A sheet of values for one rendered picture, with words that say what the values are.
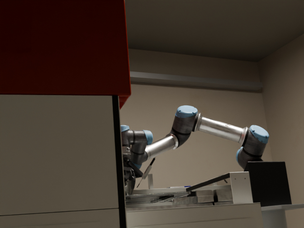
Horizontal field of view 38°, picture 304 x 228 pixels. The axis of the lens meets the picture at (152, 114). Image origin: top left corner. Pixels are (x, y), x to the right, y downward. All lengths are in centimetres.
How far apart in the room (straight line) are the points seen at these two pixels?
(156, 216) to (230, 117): 354
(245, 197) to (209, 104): 318
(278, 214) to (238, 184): 53
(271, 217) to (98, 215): 118
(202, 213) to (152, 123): 293
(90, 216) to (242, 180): 77
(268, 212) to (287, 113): 289
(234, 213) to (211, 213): 10
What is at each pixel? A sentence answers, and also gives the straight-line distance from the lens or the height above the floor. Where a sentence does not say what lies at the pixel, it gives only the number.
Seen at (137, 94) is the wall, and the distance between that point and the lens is 472.
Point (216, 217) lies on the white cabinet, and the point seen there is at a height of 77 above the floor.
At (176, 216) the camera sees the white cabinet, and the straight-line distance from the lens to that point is 180.
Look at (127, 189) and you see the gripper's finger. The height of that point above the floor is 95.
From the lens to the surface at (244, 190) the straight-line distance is 200.
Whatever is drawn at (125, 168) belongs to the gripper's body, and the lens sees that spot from 217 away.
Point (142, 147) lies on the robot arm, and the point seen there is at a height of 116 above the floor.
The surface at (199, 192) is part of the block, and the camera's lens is 211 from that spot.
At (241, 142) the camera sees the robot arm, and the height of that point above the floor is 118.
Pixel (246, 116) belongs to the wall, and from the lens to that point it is 535.
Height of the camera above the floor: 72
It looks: 15 degrees up
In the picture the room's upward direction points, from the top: 5 degrees counter-clockwise
